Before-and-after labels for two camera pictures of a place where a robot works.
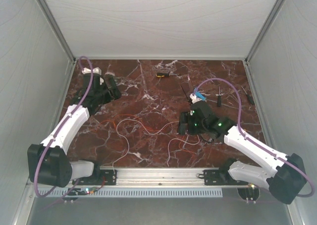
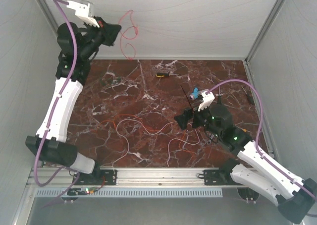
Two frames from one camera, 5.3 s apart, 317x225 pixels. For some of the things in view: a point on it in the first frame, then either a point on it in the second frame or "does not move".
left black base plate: x=101 y=177 does not move
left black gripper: x=115 y=92 → x=109 y=31
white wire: x=152 y=134 does not move
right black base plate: x=221 y=177 does not move
